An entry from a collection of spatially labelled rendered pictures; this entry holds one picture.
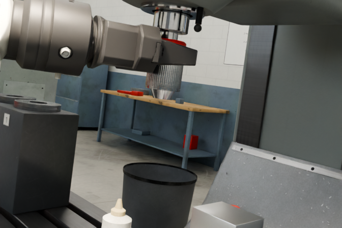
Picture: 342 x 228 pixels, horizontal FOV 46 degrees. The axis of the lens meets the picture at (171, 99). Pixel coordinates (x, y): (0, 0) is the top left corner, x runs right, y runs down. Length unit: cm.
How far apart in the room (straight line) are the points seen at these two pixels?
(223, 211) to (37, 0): 31
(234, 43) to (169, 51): 544
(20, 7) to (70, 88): 761
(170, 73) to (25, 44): 18
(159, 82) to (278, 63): 41
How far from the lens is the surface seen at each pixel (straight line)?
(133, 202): 246
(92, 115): 796
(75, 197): 92
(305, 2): 58
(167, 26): 52
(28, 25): 46
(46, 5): 47
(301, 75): 84
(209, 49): 623
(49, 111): 80
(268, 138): 87
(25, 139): 77
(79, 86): 778
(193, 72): 640
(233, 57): 590
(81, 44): 46
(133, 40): 48
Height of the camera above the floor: 122
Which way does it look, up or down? 3 degrees down
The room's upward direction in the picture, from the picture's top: 8 degrees clockwise
